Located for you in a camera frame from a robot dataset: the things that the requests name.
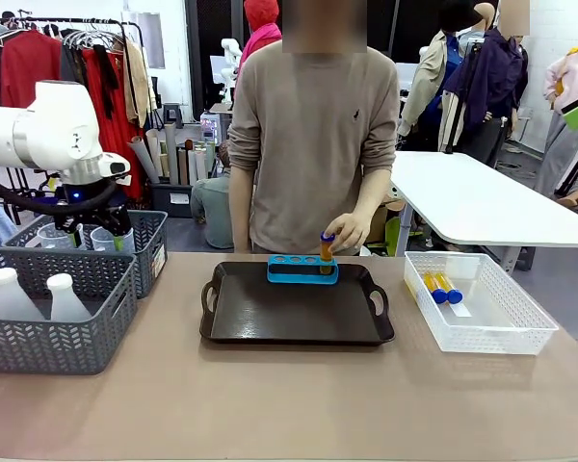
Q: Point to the mannequin in red hood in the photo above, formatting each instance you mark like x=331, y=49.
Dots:
x=262, y=33

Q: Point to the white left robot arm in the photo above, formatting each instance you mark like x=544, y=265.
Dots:
x=53, y=125

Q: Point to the beige hanging garment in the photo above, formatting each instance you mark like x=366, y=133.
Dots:
x=137, y=82

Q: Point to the seated person in denim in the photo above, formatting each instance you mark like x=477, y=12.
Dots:
x=214, y=207

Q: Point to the mannequin in dark purple jacket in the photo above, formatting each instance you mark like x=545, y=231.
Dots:
x=496, y=82

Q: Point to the grey plastic basket with label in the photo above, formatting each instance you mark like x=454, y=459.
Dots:
x=149, y=250

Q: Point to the black serving tray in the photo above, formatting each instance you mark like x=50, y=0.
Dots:
x=279, y=317

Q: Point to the white table top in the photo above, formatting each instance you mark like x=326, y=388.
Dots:
x=486, y=202

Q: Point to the clear plastic measuring beaker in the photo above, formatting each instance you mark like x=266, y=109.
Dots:
x=50, y=238
x=101, y=241

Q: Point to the person's left forearm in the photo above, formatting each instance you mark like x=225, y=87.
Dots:
x=372, y=192

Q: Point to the mannequin in pink top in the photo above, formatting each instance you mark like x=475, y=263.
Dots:
x=568, y=72

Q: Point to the blue test tube rack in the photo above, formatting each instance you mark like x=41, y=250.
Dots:
x=289, y=276

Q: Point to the white plastic basket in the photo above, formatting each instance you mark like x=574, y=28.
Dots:
x=481, y=332

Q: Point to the black clothes rack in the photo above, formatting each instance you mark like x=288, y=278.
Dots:
x=77, y=21

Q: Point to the black bin with rolls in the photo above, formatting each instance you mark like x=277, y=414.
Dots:
x=171, y=199

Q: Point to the white paper roll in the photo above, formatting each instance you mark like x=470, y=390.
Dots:
x=144, y=159

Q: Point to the amber tube with blue cap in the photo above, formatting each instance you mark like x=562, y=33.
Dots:
x=433, y=286
x=326, y=252
x=450, y=289

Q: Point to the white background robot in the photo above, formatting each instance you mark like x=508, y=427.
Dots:
x=231, y=62

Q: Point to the white paper label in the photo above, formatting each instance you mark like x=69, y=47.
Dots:
x=460, y=310

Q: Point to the person's left hand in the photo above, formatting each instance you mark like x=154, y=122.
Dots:
x=354, y=233

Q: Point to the beige paper roll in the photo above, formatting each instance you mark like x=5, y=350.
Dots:
x=171, y=154

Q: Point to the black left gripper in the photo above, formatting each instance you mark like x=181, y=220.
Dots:
x=96, y=212

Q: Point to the person in beige sweater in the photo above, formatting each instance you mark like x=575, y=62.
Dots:
x=308, y=144

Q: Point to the grey table leg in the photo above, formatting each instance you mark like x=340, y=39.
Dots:
x=403, y=226

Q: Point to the mannequin in beige coat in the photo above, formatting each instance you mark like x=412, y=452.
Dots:
x=433, y=82

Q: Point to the white plastic conical flask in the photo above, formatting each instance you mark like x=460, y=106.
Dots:
x=9, y=298
x=67, y=303

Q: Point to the red coat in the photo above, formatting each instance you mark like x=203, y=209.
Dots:
x=29, y=67

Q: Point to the large grey plastic basket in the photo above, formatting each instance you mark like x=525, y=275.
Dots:
x=53, y=346

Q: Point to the black tripod stand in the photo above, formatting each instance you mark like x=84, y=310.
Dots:
x=575, y=168

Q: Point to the person's right forearm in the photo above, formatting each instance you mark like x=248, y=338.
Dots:
x=242, y=212

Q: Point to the red dress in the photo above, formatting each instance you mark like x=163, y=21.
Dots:
x=120, y=144

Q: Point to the black hanging scarf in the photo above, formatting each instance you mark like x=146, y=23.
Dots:
x=107, y=77

